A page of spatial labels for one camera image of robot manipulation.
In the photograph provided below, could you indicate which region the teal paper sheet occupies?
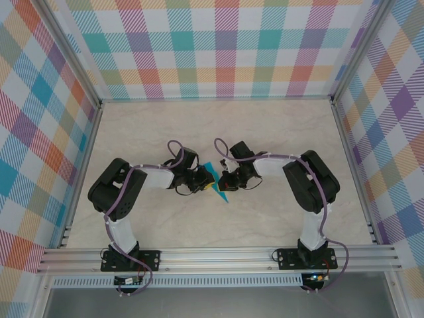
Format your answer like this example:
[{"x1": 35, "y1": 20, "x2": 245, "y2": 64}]
[{"x1": 199, "y1": 161, "x2": 231, "y2": 204}]

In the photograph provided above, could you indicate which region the grey metal shelf panel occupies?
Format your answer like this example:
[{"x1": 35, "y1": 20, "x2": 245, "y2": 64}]
[{"x1": 42, "y1": 287, "x2": 398, "y2": 318}]

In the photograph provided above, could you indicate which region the long aluminium mounting rail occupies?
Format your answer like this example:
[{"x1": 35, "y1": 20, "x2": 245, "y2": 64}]
[{"x1": 36, "y1": 244, "x2": 403, "y2": 274}]

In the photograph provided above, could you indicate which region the short aluminium frame rail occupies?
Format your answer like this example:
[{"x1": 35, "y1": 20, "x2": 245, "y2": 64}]
[{"x1": 99, "y1": 95, "x2": 335, "y2": 104}]

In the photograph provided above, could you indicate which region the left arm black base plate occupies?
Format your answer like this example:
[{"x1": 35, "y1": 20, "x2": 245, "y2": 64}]
[{"x1": 101, "y1": 250, "x2": 162, "y2": 272}]

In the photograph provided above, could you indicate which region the perforated grey cable duct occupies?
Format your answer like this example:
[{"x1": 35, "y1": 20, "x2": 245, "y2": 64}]
[{"x1": 51, "y1": 273, "x2": 304, "y2": 288}]

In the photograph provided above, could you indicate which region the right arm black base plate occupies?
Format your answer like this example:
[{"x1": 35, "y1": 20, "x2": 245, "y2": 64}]
[{"x1": 277, "y1": 248, "x2": 338, "y2": 271}]

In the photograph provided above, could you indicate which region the aluminium side rail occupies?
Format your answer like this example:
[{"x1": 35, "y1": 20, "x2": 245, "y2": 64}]
[
  {"x1": 331, "y1": 99, "x2": 380, "y2": 245},
  {"x1": 58, "y1": 102, "x2": 104, "y2": 249}
]

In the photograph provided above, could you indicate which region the aluminium corner post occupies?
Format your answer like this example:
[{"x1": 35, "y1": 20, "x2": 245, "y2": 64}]
[
  {"x1": 34, "y1": 0, "x2": 103, "y2": 110},
  {"x1": 331, "y1": 0, "x2": 394, "y2": 107}
]

